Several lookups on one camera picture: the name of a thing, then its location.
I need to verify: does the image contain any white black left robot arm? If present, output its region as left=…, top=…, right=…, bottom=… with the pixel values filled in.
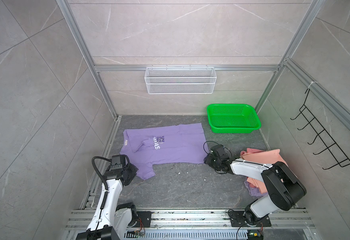
left=76, top=167, right=138, bottom=240

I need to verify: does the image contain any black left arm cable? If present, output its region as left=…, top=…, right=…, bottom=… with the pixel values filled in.
left=91, top=155, right=113, bottom=193

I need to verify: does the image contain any green plastic basket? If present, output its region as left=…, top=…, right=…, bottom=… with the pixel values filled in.
left=207, top=104, right=262, bottom=134

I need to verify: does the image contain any folded pink t shirt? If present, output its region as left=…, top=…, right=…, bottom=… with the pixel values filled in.
left=240, top=148, right=286, bottom=194

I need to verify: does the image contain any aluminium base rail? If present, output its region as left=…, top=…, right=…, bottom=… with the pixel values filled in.
left=65, top=209, right=315, bottom=231

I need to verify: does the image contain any white wire wall basket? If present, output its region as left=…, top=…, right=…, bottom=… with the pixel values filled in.
left=145, top=67, right=217, bottom=95

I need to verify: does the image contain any purple t shirt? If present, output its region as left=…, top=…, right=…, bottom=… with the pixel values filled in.
left=244, top=181, right=268, bottom=198
left=120, top=123, right=207, bottom=180

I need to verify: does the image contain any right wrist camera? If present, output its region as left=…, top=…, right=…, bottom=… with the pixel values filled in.
left=211, top=145, right=227, bottom=158

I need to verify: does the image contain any black wire hook rack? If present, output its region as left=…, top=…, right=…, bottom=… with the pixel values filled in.
left=290, top=89, right=350, bottom=170

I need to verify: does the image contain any folded purple t shirt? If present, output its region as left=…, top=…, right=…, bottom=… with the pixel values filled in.
left=244, top=181, right=268, bottom=198

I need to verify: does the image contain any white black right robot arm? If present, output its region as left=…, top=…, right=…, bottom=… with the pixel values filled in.
left=204, top=145, right=307, bottom=226

